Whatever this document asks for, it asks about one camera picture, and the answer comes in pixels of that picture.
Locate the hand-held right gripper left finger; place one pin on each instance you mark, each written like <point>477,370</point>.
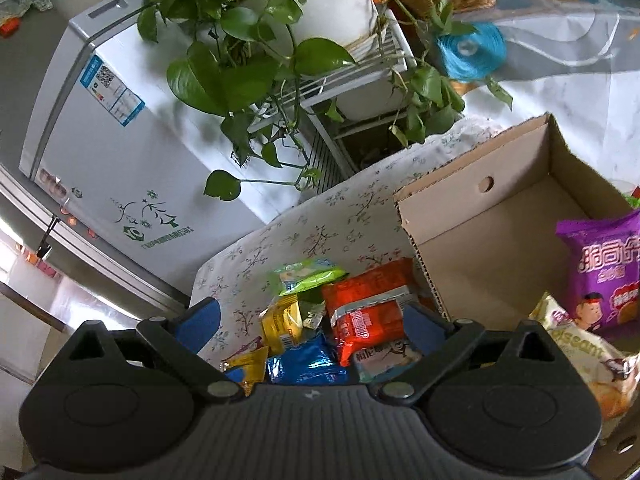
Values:
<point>196,324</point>

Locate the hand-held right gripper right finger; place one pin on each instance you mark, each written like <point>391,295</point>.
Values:
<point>425,332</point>

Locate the orange snack packet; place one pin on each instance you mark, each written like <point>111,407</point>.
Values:
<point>367,305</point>

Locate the yellow snack packet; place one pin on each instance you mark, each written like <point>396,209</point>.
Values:
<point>284,322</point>

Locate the white printed cardboard box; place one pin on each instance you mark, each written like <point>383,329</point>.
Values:
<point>500,260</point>

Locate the blue snack packet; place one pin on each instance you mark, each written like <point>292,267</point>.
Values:
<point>305,362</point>

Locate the green snack packet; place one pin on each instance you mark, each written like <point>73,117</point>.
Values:
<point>307,275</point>

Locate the small yellow orange packet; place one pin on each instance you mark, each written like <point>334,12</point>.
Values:
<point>250,365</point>

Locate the floral tablecloth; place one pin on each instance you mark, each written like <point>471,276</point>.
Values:
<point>325,220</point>

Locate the cream croissant packet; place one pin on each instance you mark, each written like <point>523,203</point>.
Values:
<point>585,355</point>

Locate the white board with green print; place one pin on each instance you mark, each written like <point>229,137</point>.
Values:
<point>150,160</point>

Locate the purple snack packet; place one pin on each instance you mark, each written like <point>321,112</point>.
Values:
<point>605,270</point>

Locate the green pothos plant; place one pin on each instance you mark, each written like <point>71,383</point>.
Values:
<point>210,75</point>

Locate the white metal plant rack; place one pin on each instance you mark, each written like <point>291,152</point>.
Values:
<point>350,72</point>

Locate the white marbled table cover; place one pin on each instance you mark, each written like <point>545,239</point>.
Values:
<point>575,75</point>

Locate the large white plant pot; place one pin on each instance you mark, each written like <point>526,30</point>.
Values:
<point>325,0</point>

